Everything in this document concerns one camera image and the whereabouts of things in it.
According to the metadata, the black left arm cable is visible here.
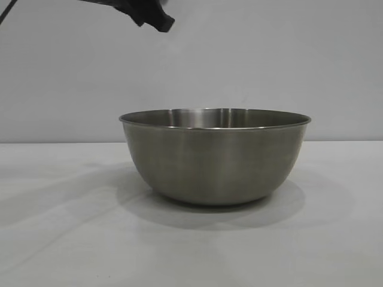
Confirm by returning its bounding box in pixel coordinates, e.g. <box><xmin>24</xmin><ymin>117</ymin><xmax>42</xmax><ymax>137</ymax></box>
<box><xmin>0</xmin><ymin>0</ymin><xmax>16</xmax><ymax>25</ymax></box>

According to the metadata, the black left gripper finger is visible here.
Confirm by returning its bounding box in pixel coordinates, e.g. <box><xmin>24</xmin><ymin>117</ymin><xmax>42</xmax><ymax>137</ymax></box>
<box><xmin>126</xmin><ymin>0</ymin><xmax>176</xmax><ymax>33</ymax></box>
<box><xmin>77</xmin><ymin>0</ymin><xmax>147</xmax><ymax>28</ymax></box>

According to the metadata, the stainless steel mixing bowl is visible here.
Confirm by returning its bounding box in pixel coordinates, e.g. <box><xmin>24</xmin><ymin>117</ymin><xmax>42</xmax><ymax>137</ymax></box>
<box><xmin>118</xmin><ymin>107</ymin><xmax>312</xmax><ymax>207</ymax></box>

